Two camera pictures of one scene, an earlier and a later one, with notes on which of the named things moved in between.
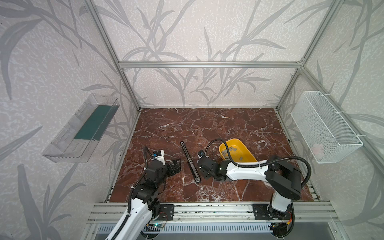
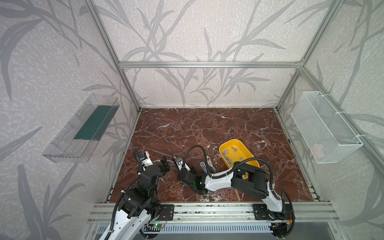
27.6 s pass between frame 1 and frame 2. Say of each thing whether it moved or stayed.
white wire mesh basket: stayed
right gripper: moved
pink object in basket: stayed
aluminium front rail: stayed
